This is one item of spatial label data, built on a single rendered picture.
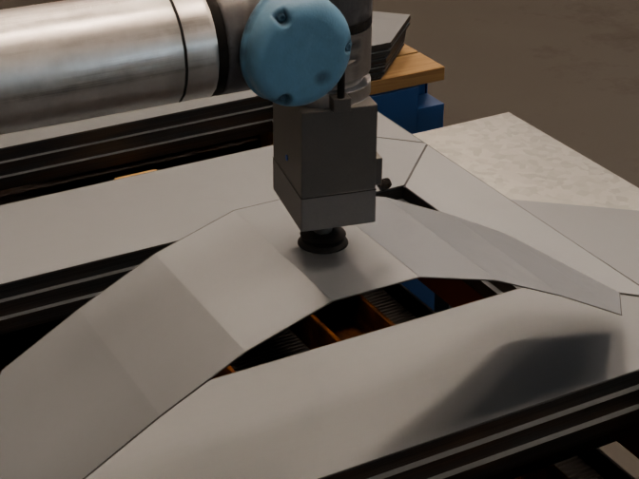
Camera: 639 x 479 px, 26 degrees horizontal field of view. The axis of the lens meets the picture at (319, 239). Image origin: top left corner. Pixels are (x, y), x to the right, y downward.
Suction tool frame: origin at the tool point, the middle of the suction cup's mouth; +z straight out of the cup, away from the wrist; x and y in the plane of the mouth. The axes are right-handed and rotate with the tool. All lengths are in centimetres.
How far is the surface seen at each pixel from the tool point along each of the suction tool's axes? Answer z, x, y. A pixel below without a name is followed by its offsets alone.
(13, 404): 9.0, 27.0, -1.4
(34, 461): 9.5, 26.2, -9.0
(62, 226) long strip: 15.7, 17.4, 42.3
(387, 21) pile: 17, -43, 101
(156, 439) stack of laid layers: 15.8, 15.2, -0.3
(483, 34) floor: 101, -154, 309
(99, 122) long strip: 16, 9, 71
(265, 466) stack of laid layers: 15.8, 7.1, -6.8
